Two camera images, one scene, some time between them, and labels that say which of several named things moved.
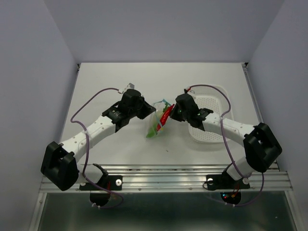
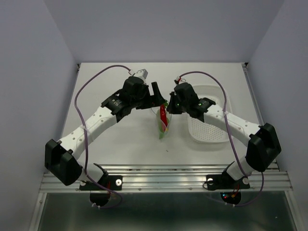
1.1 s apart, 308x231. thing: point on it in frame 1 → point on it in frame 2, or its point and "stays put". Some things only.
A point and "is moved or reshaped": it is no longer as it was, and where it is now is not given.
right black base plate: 224,181 stays put
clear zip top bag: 162,109 is moved or reshaped
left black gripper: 147,109 → 150,103
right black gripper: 173,114 → 171,109
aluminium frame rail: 179,178 stays put
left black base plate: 109,182 stays put
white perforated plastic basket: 214,98 stays put
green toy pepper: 153,132 → 161,132
